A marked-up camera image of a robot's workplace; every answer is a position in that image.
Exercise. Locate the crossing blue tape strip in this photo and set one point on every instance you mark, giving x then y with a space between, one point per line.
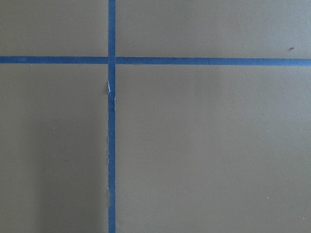
155 61

